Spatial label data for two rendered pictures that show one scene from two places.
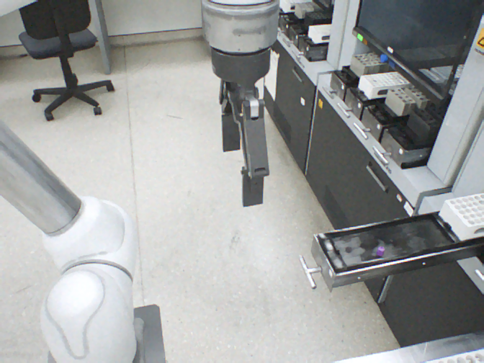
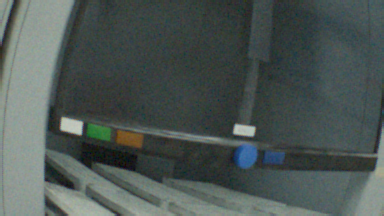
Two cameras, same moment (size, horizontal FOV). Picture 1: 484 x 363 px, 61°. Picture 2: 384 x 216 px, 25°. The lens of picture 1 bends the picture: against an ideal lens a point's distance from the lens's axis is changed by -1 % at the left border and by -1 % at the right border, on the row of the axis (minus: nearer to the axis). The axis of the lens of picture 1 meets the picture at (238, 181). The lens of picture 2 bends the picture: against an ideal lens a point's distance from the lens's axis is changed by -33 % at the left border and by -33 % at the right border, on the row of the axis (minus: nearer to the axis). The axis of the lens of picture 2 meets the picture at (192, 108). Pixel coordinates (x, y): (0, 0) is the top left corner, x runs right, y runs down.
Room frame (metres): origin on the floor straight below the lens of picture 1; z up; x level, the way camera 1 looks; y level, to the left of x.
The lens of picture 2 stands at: (1.02, 0.64, 1.10)
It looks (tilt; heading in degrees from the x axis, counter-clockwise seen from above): 3 degrees down; 255
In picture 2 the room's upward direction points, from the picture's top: 11 degrees clockwise
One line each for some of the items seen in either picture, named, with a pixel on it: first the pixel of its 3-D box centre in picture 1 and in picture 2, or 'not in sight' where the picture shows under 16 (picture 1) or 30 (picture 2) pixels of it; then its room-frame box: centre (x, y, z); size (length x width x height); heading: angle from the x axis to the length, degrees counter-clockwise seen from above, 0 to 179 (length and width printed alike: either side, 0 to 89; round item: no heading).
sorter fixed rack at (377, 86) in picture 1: (397, 84); not in sight; (1.48, -0.64, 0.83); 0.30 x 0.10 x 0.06; 104
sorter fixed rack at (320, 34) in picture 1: (339, 33); not in sight; (2.02, -0.51, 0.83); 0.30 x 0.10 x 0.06; 104
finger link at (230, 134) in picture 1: (230, 132); not in sight; (0.56, 0.01, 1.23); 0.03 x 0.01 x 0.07; 104
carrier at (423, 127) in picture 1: (420, 125); not in sight; (1.16, -0.61, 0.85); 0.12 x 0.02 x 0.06; 14
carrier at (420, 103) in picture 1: (413, 101); not in sight; (1.33, -0.64, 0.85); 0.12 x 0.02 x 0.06; 13
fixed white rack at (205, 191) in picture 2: not in sight; (222, 208); (0.42, -1.22, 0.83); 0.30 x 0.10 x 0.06; 104
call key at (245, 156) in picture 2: not in sight; (245, 156); (0.57, -0.73, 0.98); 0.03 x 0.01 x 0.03; 14
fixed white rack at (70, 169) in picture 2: not in sight; (74, 182); (0.72, -1.14, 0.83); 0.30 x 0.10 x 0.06; 104
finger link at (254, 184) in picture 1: (256, 179); not in sight; (0.41, -0.02, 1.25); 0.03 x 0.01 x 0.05; 14
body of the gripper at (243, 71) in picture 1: (240, 75); not in sight; (0.50, 0.00, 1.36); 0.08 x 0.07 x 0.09; 14
